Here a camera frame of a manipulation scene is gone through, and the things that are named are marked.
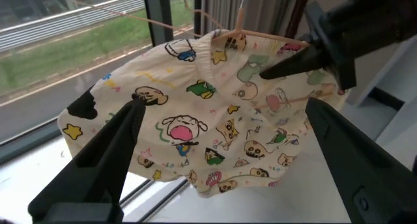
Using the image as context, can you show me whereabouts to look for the cream printed shorts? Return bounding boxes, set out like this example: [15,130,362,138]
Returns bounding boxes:
[57,29,348,199]

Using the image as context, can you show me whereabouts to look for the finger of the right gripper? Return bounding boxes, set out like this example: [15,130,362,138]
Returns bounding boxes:
[259,43,329,81]

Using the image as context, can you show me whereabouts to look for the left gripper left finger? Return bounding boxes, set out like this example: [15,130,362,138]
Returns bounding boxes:
[27,96,147,223]

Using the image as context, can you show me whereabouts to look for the white low cabinet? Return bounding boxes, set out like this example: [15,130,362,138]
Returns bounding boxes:
[341,35,417,173]

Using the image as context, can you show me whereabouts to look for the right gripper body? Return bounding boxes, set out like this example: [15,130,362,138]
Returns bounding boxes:
[304,0,417,91]

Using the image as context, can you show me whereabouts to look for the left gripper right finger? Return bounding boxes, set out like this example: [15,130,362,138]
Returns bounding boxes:
[305,97,417,223]

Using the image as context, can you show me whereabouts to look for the beige curtain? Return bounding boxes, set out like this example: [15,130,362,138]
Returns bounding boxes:
[200,0,300,39]

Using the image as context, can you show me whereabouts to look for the window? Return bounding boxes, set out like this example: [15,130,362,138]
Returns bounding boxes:
[0,0,203,166]

